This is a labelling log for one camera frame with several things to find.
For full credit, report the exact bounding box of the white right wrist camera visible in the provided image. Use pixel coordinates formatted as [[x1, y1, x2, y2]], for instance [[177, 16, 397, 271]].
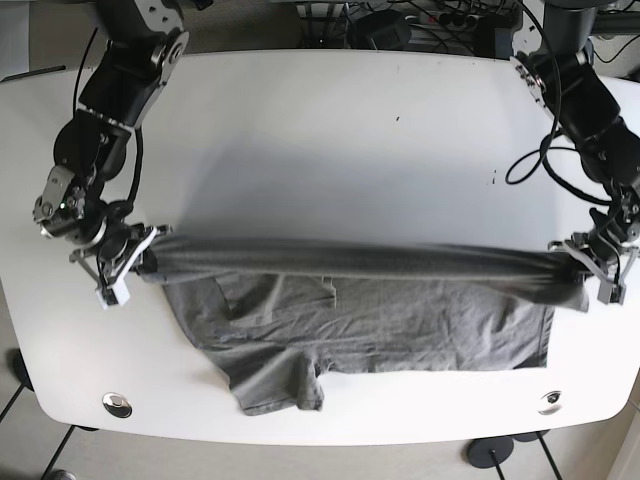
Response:
[[96, 279, 131, 310]]

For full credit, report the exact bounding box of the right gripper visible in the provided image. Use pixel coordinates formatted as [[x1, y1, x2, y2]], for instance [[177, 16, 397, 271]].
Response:
[[33, 165, 170, 290]]

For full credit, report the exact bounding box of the chrome table grommet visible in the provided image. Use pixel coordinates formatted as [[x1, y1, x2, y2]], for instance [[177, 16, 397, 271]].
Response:
[[102, 392, 133, 419], [536, 390, 563, 416]]

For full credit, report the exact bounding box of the grey sneaker shoe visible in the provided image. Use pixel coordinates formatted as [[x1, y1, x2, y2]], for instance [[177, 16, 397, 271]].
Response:
[[47, 470, 77, 480]]

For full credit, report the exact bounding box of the right chrome table grommet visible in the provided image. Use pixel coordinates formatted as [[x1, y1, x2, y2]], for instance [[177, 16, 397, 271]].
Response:
[[536, 390, 563, 416]]

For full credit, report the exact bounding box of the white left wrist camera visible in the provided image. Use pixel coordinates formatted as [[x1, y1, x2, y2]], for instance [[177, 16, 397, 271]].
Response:
[[597, 280, 626, 305]]

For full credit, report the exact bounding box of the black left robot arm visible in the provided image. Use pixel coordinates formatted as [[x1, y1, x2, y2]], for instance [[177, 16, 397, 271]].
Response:
[[511, 1, 639, 304]]

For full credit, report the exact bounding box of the left chrome table grommet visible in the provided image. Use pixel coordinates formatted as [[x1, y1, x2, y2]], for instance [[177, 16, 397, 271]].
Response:
[[102, 392, 133, 419]]

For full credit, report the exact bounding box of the black round stand base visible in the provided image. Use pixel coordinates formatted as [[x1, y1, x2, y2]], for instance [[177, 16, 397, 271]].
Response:
[[464, 436, 514, 469]]

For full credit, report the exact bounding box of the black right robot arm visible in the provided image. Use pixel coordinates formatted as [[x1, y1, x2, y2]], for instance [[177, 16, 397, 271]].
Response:
[[33, 1, 189, 304]]

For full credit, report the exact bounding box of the black power adapter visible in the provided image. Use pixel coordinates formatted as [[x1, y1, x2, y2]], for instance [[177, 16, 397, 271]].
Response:
[[347, 9, 412, 50]]

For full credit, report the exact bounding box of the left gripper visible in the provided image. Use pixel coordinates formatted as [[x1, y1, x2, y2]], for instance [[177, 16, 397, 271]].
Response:
[[548, 187, 639, 291]]

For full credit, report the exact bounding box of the grey T-shirt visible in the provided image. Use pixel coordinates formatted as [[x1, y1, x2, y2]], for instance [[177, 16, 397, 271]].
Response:
[[137, 236, 589, 416]]

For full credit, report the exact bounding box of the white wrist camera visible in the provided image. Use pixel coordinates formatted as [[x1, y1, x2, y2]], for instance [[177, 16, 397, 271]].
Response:
[[96, 279, 131, 310], [597, 280, 626, 305]]

